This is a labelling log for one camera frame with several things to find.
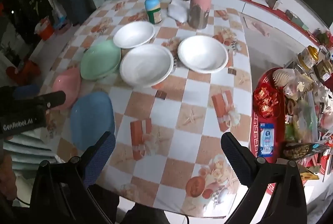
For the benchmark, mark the blue bowl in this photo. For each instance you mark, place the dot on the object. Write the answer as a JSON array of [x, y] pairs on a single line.
[[91, 120]]

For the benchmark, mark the person's left forearm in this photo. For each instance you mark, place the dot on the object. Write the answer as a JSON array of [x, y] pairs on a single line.
[[6, 177]]

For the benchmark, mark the orange bucket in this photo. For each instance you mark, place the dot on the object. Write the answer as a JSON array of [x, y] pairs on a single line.
[[46, 30]]

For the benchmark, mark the fruit in white foam net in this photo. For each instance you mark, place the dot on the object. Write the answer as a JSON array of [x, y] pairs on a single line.
[[282, 78]]

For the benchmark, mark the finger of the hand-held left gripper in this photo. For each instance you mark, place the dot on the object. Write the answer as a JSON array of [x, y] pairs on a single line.
[[53, 99], [24, 91]]

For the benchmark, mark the white bowl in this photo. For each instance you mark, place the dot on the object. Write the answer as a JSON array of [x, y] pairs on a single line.
[[134, 34], [145, 65]]

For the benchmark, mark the red round tray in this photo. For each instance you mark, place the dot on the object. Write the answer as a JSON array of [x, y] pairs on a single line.
[[279, 133]]

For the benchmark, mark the white plate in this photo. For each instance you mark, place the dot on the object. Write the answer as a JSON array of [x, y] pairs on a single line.
[[203, 53]]

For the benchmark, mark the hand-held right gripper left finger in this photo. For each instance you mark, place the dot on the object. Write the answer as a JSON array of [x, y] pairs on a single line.
[[100, 159]]

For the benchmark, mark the green bottle with blue label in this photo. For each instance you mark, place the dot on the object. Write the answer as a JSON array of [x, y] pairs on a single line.
[[153, 14]]

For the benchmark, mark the pile of red candies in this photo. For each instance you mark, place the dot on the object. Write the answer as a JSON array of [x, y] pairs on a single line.
[[266, 100]]

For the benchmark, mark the dark snack bag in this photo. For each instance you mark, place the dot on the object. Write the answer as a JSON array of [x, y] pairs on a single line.
[[299, 150]]

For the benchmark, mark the pale green ribbed cover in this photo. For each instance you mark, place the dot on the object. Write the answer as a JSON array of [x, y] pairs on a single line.
[[28, 153]]

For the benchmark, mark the blue white wipes packet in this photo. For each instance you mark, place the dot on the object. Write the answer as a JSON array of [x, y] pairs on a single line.
[[267, 139]]

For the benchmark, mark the red-topped white ledge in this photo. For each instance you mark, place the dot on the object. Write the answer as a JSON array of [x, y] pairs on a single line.
[[260, 12]]

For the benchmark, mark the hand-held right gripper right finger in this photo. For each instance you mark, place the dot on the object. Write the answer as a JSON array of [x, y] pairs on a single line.
[[235, 159]]

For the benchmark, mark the red green potted plant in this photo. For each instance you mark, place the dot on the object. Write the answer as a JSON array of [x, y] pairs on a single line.
[[322, 36]]

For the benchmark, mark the green box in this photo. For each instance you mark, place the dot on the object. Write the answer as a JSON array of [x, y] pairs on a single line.
[[296, 20]]

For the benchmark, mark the pink bowl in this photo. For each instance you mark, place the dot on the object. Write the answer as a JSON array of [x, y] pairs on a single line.
[[66, 83]]

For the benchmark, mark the red plastic stool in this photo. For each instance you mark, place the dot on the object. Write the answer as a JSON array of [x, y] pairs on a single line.
[[28, 69]]

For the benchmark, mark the glass jar with dark contents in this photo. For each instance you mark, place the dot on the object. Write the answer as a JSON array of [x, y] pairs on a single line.
[[324, 69]]

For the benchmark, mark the glass jar with gold lid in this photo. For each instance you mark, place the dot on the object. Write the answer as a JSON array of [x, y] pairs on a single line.
[[307, 57]]

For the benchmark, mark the white folded cloth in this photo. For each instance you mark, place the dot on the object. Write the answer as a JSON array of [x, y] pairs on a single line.
[[178, 9]]

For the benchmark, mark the small grey box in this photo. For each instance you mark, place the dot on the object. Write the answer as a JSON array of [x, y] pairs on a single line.
[[273, 1]]

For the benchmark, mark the green plate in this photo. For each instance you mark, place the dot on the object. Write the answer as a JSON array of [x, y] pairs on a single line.
[[100, 60]]

